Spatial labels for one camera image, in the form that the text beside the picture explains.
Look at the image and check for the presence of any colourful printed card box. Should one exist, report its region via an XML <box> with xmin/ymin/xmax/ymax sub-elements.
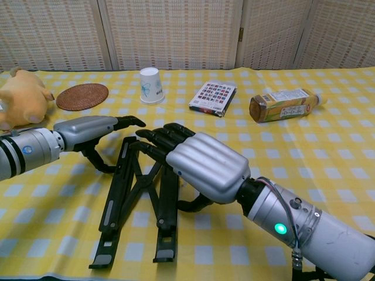
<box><xmin>189</xmin><ymin>82</ymin><xmax>237</xmax><ymax>118</ymax></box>

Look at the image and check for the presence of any yellow white checked tablecloth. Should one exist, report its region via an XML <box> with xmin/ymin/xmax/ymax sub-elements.
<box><xmin>0</xmin><ymin>66</ymin><xmax>375</xmax><ymax>281</ymax></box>

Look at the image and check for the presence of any white paper cup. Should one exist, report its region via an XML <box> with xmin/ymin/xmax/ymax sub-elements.
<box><xmin>138</xmin><ymin>67</ymin><xmax>165</xmax><ymax>105</ymax></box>

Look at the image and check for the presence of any brown woven round coaster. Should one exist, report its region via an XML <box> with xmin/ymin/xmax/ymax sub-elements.
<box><xmin>55</xmin><ymin>83</ymin><xmax>110</xmax><ymax>111</ymax></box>

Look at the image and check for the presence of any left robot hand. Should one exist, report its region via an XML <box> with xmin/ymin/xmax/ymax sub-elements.
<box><xmin>53</xmin><ymin>115</ymin><xmax>146</xmax><ymax>174</ymax></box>

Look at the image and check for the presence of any black folding laptop stand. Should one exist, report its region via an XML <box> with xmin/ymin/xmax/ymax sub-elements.
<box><xmin>88</xmin><ymin>136</ymin><xmax>181</xmax><ymax>269</ymax></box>

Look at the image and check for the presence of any amber tea bottle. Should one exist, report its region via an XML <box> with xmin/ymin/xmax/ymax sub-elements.
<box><xmin>249</xmin><ymin>88</ymin><xmax>329</xmax><ymax>124</ymax></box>

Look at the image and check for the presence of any woven folding screen panel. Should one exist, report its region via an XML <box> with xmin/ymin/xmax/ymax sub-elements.
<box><xmin>294</xmin><ymin>0</ymin><xmax>375</xmax><ymax>70</ymax></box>
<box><xmin>236</xmin><ymin>0</ymin><xmax>314</xmax><ymax>70</ymax></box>
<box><xmin>98</xmin><ymin>0</ymin><xmax>244</xmax><ymax>71</ymax></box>
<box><xmin>0</xmin><ymin>0</ymin><xmax>114</xmax><ymax>73</ymax></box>

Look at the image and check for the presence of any yellow plush toy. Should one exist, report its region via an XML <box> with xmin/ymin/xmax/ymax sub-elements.
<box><xmin>0</xmin><ymin>66</ymin><xmax>56</xmax><ymax>131</ymax></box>

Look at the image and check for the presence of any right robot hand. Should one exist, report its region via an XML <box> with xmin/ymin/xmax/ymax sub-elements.
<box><xmin>130</xmin><ymin>122</ymin><xmax>252</xmax><ymax>212</ymax></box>

